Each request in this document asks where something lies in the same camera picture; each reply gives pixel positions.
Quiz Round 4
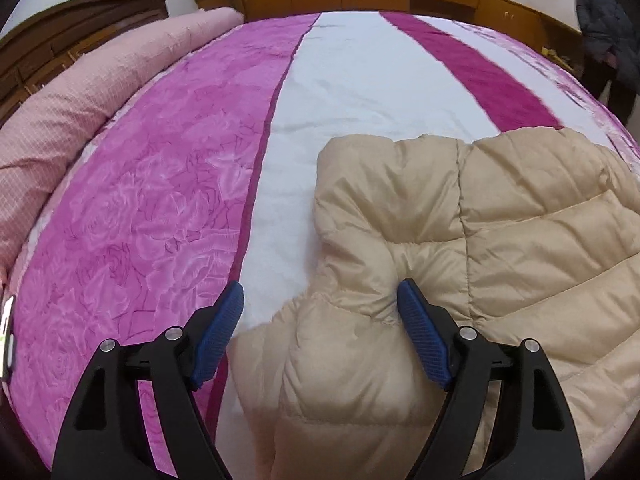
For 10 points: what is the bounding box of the smartphone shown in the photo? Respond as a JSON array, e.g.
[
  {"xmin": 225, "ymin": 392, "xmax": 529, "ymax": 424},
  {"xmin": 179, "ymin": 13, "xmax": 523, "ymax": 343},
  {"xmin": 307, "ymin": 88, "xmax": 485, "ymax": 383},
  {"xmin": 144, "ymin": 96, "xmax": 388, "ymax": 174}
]
[{"xmin": 0, "ymin": 296, "xmax": 18, "ymax": 381}]

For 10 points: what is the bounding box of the dark wooden headboard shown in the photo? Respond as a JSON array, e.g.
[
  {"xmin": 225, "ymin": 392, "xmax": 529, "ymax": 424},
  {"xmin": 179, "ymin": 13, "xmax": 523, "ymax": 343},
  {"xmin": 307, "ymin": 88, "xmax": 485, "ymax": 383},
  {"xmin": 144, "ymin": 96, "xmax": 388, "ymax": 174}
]
[{"xmin": 0, "ymin": 0, "xmax": 168, "ymax": 126}]

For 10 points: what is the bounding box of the beige puffer jacket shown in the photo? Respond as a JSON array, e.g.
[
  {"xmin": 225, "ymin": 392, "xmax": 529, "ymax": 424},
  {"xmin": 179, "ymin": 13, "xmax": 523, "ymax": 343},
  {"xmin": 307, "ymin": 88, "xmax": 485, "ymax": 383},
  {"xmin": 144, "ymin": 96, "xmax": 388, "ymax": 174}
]
[{"xmin": 227, "ymin": 127, "xmax": 640, "ymax": 480}]

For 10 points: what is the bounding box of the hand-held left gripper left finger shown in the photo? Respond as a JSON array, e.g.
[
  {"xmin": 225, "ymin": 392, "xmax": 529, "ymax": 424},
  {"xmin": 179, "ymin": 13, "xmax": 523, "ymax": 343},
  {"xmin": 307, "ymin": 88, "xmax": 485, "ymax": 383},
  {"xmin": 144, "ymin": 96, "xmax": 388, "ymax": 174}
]
[{"xmin": 51, "ymin": 281, "xmax": 245, "ymax": 480}]

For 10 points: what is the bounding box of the pink checked rolled quilt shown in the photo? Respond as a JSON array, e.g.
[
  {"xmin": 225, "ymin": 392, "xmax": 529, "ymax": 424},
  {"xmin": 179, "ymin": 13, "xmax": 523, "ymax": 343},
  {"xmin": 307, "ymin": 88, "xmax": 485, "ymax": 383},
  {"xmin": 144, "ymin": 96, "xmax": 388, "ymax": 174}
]
[{"xmin": 0, "ymin": 6, "xmax": 244, "ymax": 273}]

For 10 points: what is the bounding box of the pink and white striped bedspread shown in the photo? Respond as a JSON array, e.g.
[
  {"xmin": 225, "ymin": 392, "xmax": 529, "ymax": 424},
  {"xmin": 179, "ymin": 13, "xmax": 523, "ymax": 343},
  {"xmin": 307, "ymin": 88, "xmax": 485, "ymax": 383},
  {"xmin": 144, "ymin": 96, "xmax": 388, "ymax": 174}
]
[{"xmin": 7, "ymin": 10, "xmax": 640, "ymax": 480}]

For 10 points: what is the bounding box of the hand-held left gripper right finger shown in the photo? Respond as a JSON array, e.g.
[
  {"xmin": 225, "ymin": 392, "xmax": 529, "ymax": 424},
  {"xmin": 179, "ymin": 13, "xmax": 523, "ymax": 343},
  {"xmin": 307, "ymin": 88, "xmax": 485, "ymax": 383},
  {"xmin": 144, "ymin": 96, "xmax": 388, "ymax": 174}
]
[{"xmin": 397, "ymin": 278, "xmax": 585, "ymax": 480}]

